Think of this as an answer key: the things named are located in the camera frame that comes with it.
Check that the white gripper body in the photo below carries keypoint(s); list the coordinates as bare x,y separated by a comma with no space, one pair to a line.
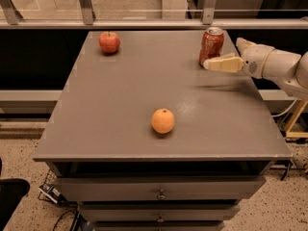
255,60

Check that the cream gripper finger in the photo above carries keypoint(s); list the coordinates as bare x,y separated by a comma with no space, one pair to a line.
242,44
229,65

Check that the red coke can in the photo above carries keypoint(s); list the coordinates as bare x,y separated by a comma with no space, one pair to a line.
211,44

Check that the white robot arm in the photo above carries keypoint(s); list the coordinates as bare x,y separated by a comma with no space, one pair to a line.
287,70

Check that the orange fruit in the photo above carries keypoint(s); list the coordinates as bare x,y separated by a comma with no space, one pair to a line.
162,121

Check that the grey drawer cabinet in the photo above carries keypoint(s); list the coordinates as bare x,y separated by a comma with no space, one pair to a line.
148,140

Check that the red apple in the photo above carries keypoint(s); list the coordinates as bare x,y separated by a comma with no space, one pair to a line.
109,42

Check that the top grey drawer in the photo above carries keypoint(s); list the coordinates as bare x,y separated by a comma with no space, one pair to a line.
158,188

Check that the grey drawer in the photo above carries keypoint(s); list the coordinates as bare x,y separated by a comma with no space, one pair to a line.
159,213
158,188

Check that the middle grey drawer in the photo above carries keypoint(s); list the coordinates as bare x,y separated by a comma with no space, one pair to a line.
159,213

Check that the metal railing with glass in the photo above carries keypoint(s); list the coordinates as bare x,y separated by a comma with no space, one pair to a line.
171,14

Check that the black chair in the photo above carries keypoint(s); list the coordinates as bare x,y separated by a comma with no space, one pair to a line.
11,192

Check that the yellow metal frame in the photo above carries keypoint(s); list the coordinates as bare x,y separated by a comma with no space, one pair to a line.
288,128

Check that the wire basket on floor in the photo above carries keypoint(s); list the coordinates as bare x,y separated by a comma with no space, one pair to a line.
48,192

